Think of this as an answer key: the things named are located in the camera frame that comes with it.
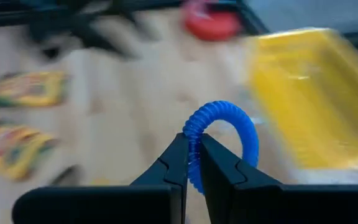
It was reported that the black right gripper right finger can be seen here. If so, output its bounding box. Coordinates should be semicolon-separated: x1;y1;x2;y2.
201;133;358;224

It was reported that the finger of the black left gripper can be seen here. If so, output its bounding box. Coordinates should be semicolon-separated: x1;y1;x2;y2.
94;12;143;56
70;21;136;60

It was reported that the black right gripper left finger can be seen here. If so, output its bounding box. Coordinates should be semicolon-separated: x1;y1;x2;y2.
12;133;188;224

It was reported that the yellow green crayon box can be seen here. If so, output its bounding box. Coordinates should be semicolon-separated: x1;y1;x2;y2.
0;123;58;183
0;70;70;110

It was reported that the blue spiral keychain coil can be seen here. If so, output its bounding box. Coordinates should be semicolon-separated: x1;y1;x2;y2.
181;100;260;195

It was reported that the yellow plastic basket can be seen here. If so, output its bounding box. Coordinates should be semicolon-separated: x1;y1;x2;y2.
246;27;358;170

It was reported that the red desk lamp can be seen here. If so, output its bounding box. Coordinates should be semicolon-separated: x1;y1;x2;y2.
181;0;242;42

